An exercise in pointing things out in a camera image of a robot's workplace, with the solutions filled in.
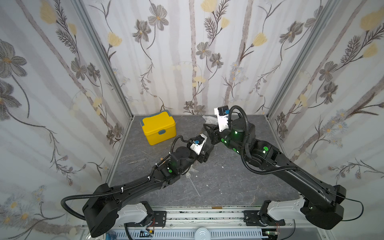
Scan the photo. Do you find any clear spray nozzle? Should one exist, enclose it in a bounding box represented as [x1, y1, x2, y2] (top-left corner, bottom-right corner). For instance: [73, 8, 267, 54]
[202, 116, 218, 125]
[184, 167, 201, 197]

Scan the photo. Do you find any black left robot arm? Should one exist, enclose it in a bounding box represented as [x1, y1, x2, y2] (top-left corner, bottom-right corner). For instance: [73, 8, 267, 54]
[83, 143, 214, 238]

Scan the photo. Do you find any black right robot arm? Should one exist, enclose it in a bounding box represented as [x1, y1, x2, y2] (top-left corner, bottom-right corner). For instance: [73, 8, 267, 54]
[204, 118, 347, 230]

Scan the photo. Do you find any yellow plastic storage box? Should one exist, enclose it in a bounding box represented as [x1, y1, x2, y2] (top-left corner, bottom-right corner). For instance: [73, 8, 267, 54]
[141, 110, 177, 146]

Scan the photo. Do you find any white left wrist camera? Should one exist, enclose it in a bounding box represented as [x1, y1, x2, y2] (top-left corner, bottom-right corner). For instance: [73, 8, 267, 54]
[187, 134, 208, 156]

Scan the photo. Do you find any black corrugated right cable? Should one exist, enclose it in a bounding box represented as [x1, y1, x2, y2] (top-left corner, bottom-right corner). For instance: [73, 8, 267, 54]
[227, 105, 301, 176]

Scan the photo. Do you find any black corrugated cable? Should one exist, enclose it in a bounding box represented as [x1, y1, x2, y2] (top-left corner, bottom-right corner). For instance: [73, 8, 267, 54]
[60, 176, 151, 221]
[227, 105, 301, 176]

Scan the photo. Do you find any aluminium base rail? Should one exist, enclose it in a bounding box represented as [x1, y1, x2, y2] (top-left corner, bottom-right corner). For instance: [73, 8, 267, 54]
[112, 206, 333, 240]

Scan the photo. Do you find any black corrugated left cable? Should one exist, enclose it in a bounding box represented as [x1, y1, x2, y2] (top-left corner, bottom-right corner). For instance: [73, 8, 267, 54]
[60, 176, 151, 221]

